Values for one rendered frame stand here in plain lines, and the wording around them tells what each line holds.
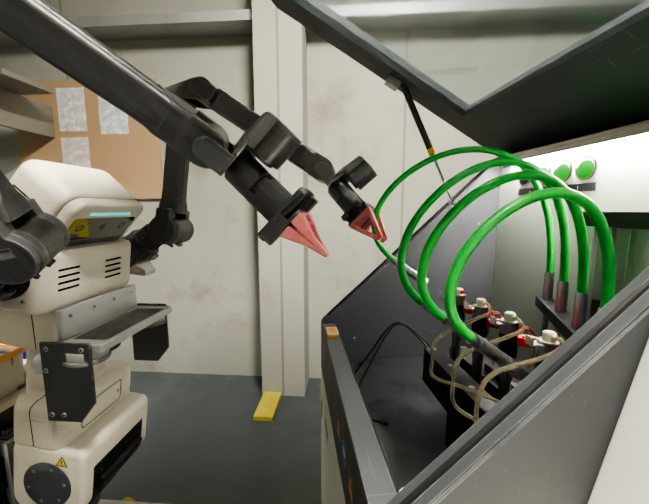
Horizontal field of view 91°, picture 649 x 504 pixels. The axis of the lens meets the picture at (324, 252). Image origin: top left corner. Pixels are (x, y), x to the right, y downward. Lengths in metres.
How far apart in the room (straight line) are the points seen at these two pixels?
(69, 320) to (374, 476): 0.63
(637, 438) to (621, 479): 0.04
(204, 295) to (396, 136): 1.82
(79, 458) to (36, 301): 0.34
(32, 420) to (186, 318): 1.91
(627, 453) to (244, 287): 2.29
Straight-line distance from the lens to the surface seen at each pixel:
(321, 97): 2.44
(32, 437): 0.96
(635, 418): 0.47
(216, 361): 2.79
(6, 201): 0.64
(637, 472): 0.47
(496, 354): 0.50
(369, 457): 0.54
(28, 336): 0.91
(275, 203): 0.50
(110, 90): 0.53
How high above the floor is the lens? 1.29
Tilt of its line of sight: 8 degrees down
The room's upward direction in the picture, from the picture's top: straight up
